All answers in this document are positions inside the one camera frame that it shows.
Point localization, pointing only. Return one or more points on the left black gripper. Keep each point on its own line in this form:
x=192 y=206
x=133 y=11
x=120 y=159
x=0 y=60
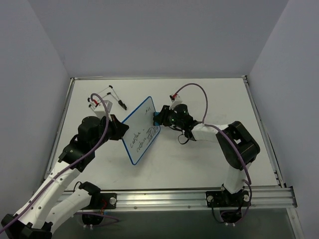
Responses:
x=115 y=126

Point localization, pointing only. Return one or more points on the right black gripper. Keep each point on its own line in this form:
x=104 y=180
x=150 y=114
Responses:
x=164 y=115

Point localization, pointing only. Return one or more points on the blue whiteboard eraser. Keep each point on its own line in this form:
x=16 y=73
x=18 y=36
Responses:
x=155 y=119

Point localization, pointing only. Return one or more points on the blue framed small whiteboard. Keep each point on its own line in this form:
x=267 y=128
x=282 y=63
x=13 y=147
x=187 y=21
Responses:
x=141 y=133

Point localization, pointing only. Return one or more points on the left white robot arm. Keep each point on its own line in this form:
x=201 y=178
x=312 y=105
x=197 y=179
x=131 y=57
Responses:
x=42 y=215

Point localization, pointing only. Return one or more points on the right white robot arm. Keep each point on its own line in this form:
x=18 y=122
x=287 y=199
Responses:
x=240 y=149

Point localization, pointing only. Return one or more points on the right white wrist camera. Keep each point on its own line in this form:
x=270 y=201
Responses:
x=175 y=100

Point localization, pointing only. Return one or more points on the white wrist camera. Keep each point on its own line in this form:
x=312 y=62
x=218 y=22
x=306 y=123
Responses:
x=100 y=108
x=175 y=100

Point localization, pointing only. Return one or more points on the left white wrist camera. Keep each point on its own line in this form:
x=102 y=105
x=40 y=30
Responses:
x=100 y=108

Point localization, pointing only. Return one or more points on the black wire whiteboard stand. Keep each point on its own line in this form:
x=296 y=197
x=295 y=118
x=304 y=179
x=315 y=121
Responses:
x=111 y=93

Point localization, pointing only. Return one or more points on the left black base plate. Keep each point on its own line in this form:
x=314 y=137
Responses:
x=103 y=201

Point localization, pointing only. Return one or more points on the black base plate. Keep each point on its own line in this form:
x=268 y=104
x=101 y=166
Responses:
x=103 y=201
x=224 y=199

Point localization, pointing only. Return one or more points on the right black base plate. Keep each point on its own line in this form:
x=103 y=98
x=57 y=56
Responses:
x=224 y=199

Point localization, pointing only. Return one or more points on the aluminium front rail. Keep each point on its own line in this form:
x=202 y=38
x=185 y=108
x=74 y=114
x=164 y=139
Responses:
x=194 y=199

